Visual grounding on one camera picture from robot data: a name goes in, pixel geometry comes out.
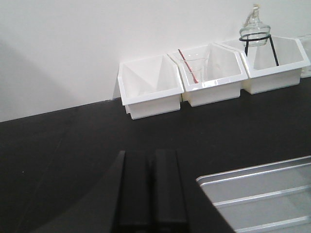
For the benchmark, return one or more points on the silver metal tray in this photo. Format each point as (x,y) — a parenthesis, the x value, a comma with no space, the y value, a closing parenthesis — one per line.
(269,198)

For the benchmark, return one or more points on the white storage bin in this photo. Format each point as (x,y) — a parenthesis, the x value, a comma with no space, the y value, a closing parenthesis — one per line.
(150,86)
(260,66)
(224,75)

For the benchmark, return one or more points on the white storage bin left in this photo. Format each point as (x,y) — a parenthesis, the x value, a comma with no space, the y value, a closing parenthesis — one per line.
(150,86)

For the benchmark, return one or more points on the black wire tripod stand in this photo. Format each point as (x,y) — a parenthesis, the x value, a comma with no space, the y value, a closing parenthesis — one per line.
(273,49)

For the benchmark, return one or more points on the red stirring rod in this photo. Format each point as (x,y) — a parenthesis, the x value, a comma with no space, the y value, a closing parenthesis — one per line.
(187,65)

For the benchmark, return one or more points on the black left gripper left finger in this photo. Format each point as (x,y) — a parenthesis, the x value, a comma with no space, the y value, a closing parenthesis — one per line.
(118,202)

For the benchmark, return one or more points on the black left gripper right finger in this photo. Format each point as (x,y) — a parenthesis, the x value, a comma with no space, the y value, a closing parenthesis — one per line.
(173,210)

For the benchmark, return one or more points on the clear glass cup in bin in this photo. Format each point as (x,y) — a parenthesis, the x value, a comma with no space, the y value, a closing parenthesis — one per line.
(198,66)

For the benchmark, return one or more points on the white storage bin right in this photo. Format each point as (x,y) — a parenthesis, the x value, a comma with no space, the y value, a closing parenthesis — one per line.
(260,66)

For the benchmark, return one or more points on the glass alcohol lamp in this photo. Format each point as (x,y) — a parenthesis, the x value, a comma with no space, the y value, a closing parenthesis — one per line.
(254,32)

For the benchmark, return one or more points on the white storage bin middle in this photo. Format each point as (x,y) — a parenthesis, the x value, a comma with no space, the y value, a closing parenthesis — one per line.
(224,75)

